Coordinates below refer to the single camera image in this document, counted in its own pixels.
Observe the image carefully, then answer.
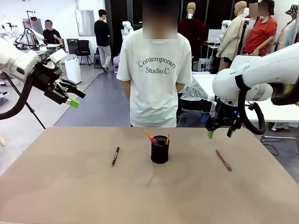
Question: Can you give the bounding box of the seated man black shirt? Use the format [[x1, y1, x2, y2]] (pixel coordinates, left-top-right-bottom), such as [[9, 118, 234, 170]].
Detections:
[[43, 20, 63, 45]]

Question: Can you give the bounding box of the dark red pen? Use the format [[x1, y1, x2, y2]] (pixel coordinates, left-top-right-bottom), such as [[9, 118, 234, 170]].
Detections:
[[215, 149, 233, 172]]

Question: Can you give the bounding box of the black office chair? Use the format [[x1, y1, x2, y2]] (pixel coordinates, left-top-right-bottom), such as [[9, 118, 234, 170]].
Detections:
[[74, 40, 93, 66]]

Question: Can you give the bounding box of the standing man black shirt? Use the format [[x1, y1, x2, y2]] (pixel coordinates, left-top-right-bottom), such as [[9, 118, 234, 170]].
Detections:
[[94, 9, 112, 72]]

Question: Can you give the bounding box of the mannequin with bucket hat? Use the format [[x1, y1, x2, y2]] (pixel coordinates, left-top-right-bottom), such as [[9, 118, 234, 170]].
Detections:
[[275, 4, 299, 51]]

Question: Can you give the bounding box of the black cable conduit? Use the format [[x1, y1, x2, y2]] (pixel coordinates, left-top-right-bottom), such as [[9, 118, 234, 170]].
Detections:
[[235, 74, 299, 136], [0, 77, 36, 121]]

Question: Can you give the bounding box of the grey cloth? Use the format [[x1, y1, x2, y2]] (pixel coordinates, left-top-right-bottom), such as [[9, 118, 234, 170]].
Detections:
[[181, 83, 209, 102]]

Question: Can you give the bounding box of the person in red shirt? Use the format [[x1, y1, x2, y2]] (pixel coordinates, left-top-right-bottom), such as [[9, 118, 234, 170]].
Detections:
[[244, 0, 278, 56]]

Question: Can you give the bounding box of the black mesh pen holder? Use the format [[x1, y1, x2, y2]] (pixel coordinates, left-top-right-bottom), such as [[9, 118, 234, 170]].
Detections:
[[150, 135, 171, 164]]

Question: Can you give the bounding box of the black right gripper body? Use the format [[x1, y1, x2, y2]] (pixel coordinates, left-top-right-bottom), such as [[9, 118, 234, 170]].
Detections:
[[210, 100, 241, 122]]

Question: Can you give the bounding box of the small grey cabinet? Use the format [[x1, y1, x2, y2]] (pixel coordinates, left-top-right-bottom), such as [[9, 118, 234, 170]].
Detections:
[[198, 58, 211, 72]]

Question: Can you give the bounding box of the mannequin with dark red garment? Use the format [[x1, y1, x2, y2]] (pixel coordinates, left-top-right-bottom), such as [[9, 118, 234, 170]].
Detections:
[[178, 2, 208, 57]]

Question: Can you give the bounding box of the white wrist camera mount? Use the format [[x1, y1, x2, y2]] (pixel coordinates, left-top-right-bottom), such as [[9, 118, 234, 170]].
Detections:
[[43, 49, 68, 70]]

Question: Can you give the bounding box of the silver wall panel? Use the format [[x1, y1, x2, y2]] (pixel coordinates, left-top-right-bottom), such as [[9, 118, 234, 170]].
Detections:
[[75, 9, 96, 37]]

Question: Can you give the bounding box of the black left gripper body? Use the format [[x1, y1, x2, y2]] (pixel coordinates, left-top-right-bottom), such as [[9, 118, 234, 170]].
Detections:
[[32, 62, 67, 105]]

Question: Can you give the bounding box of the white air purifier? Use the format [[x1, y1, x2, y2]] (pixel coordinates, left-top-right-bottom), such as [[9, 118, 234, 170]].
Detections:
[[64, 58, 82, 84]]

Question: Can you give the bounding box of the person in white T-shirt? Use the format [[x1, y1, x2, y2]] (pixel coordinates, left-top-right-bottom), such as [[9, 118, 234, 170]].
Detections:
[[116, 0, 193, 128]]

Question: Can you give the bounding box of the mannequin with beige coat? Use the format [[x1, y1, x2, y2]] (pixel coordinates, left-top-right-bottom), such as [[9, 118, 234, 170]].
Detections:
[[216, 1, 249, 73]]

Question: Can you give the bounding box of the white table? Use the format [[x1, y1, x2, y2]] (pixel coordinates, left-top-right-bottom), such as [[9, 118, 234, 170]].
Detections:
[[191, 72, 299, 124]]

